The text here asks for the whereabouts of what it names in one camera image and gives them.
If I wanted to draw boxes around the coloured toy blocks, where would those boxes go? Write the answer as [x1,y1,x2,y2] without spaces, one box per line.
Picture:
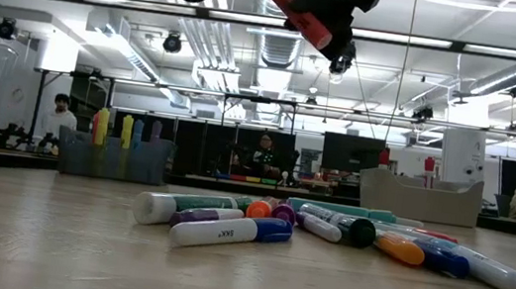
[213,170,280,188]

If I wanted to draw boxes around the black monitor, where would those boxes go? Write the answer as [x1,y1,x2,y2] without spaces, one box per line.
[319,131,393,179]

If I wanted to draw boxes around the teal Sharpie highlighter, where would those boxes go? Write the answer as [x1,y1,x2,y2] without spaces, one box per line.
[285,195,399,226]

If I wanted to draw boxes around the orange cap white marker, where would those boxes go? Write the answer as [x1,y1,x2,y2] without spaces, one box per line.
[370,229,429,268]

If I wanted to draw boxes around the purple cap white marker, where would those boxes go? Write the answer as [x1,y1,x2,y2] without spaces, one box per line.
[168,199,247,238]

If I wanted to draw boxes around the thin hanging cable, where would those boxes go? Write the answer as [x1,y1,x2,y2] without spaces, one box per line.
[382,0,419,145]

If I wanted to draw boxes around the green Expo dry-erase marker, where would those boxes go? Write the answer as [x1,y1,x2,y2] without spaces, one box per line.
[294,201,381,251]
[130,181,255,241]

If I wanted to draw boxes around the purple Sharpie highlighter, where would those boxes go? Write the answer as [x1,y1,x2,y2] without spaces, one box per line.
[269,200,300,228]
[149,119,165,145]

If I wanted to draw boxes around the dark grey plastic bin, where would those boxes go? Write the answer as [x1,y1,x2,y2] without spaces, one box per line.
[52,125,178,189]

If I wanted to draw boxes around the orange Expo dry-erase marker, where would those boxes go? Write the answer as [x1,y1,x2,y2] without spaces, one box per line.
[245,195,277,223]

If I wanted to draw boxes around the yellow Sharpie highlighter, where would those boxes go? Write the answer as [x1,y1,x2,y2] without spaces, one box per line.
[114,113,136,181]
[89,106,112,178]

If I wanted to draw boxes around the white cylindrical machine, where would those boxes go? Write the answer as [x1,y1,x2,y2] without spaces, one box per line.
[436,125,490,188]

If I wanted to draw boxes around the light grey plastic bin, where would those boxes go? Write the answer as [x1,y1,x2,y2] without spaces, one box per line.
[354,164,486,230]

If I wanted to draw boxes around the pink Sharpie highlighter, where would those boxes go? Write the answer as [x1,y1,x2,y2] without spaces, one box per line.
[88,111,100,146]

